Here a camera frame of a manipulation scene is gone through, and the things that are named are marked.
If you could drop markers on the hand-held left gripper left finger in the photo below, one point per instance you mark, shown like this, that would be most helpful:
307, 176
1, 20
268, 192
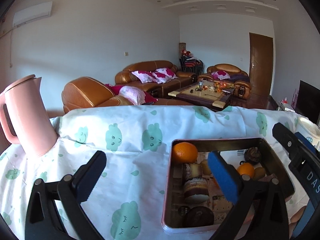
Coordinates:
83, 188

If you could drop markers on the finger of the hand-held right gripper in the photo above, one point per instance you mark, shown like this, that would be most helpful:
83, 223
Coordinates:
305, 142
287, 142

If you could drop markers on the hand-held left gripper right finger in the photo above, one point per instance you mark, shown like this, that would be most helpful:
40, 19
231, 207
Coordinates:
222, 177

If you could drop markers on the small smooth orange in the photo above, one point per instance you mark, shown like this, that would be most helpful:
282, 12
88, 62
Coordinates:
246, 168

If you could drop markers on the brown glazed cream cake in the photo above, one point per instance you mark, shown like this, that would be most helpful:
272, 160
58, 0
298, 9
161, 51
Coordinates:
196, 190

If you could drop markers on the layered cream cake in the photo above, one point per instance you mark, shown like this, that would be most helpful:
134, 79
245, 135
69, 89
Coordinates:
192, 171

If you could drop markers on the pink metal tin tray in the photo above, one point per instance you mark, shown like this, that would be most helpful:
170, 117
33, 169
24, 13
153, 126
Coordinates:
225, 145

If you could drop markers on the dark brown round fruit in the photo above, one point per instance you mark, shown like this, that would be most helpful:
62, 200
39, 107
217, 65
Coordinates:
253, 155

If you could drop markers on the dark round cookie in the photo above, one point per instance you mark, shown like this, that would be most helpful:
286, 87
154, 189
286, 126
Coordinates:
199, 216

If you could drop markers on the large dimpled orange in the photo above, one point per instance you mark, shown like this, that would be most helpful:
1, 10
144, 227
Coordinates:
184, 152

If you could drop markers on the white cartoon cup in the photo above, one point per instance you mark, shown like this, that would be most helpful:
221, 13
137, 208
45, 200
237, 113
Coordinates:
308, 127

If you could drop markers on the printed paper lining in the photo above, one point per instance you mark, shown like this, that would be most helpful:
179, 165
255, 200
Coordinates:
216, 208

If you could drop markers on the dark wooden television cabinet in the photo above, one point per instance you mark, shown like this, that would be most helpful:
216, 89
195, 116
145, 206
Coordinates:
275, 102

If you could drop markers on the pink gift bag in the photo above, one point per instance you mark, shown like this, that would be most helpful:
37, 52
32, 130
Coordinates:
296, 100

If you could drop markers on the black television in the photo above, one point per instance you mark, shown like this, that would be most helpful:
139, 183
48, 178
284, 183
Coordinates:
308, 97

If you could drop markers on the purple blanket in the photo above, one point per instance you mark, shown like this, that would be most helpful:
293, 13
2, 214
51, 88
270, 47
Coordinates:
238, 76

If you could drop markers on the wooden coffee table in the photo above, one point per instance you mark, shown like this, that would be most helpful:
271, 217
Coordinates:
200, 97

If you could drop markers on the brown wooden door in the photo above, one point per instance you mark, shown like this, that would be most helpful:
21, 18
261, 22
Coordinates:
261, 62

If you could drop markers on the pink kettle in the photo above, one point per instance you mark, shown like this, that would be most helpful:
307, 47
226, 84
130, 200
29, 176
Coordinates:
30, 120

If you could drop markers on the pile of tangerines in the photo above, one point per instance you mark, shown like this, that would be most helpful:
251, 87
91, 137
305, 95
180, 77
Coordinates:
220, 85

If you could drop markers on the pink floral pillow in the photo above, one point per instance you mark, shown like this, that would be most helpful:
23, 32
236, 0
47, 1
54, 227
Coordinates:
220, 74
163, 73
143, 76

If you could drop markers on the brown leather armchair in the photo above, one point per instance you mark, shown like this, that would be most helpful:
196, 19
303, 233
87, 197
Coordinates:
225, 67
85, 90

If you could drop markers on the brown leather armchair near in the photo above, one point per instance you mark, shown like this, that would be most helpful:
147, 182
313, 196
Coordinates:
85, 90

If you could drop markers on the pale pink pillow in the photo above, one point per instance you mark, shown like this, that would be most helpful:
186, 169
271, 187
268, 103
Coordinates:
132, 93

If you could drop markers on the stacked dark chairs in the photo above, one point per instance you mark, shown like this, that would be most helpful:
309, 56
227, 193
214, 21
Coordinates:
191, 65

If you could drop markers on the red plush toy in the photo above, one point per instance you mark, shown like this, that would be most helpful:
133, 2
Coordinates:
186, 53

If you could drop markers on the long brown leather sofa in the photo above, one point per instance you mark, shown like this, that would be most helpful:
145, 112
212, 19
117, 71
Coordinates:
147, 66

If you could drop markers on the white air conditioner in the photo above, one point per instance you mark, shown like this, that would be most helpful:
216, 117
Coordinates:
32, 15

